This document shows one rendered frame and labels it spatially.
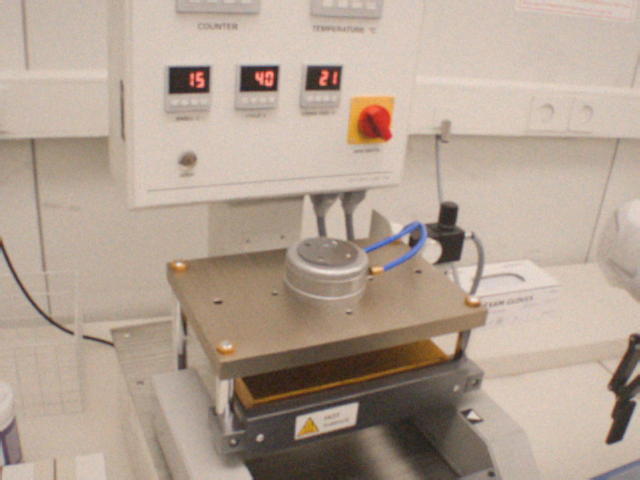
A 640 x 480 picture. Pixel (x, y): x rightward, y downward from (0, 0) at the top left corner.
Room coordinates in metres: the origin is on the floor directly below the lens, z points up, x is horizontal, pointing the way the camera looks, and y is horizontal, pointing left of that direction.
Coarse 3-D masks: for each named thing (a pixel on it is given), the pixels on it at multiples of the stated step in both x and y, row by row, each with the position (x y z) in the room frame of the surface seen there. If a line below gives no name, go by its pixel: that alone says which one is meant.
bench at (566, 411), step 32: (128, 320) 1.02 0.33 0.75; (0, 352) 0.87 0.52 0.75; (64, 352) 0.89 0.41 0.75; (96, 352) 0.91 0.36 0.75; (32, 384) 0.80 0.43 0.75; (96, 384) 0.82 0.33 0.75; (512, 384) 0.93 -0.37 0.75; (544, 384) 0.93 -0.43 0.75; (576, 384) 0.94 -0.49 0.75; (64, 416) 0.73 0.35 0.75; (96, 416) 0.74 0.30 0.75; (512, 416) 0.84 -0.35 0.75; (544, 416) 0.84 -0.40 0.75; (576, 416) 0.85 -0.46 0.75; (608, 416) 0.85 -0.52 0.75; (32, 448) 0.66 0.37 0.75; (64, 448) 0.67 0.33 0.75; (96, 448) 0.68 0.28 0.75; (544, 448) 0.76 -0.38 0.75; (576, 448) 0.77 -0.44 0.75; (608, 448) 0.77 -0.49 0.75
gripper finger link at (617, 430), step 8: (632, 400) 0.71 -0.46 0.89; (624, 408) 0.69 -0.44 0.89; (632, 408) 0.70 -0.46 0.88; (616, 416) 0.69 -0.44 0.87; (624, 416) 0.69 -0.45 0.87; (616, 424) 0.69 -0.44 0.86; (624, 424) 0.70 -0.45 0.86; (608, 432) 0.70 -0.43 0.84; (616, 432) 0.69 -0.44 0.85; (624, 432) 0.70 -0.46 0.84; (608, 440) 0.69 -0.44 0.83; (616, 440) 0.70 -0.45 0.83
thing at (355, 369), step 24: (336, 360) 0.51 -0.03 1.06; (360, 360) 0.52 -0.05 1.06; (384, 360) 0.52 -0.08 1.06; (408, 360) 0.52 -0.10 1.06; (432, 360) 0.53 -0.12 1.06; (240, 384) 0.47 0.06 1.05; (264, 384) 0.47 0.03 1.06; (288, 384) 0.47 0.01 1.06; (312, 384) 0.47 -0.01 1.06; (336, 384) 0.48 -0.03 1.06; (240, 408) 0.47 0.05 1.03
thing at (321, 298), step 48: (336, 240) 0.59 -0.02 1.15; (384, 240) 0.62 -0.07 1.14; (192, 288) 0.53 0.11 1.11; (240, 288) 0.54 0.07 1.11; (288, 288) 0.54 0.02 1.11; (336, 288) 0.53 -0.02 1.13; (384, 288) 0.57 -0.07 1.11; (432, 288) 0.58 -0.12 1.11; (240, 336) 0.46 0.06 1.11; (288, 336) 0.47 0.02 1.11; (336, 336) 0.48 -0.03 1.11; (384, 336) 0.49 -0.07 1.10; (432, 336) 0.52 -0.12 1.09
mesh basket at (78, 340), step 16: (32, 272) 0.93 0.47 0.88; (48, 272) 0.94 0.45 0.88; (64, 272) 0.95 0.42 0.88; (80, 304) 0.96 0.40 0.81; (32, 320) 0.93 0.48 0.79; (80, 320) 0.91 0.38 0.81; (0, 336) 0.91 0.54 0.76; (16, 336) 0.92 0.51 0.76; (48, 336) 0.94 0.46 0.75; (80, 336) 0.85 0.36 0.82; (32, 352) 0.88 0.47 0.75; (48, 352) 0.89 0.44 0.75; (80, 352) 0.83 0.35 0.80; (16, 368) 0.72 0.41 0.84; (32, 368) 0.73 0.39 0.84; (48, 368) 0.84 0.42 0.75; (80, 368) 0.80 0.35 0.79; (16, 384) 0.79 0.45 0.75; (64, 384) 0.81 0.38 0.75; (80, 384) 0.75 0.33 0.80; (64, 400) 0.77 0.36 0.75; (80, 400) 0.77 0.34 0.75; (32, 416) 0.72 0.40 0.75
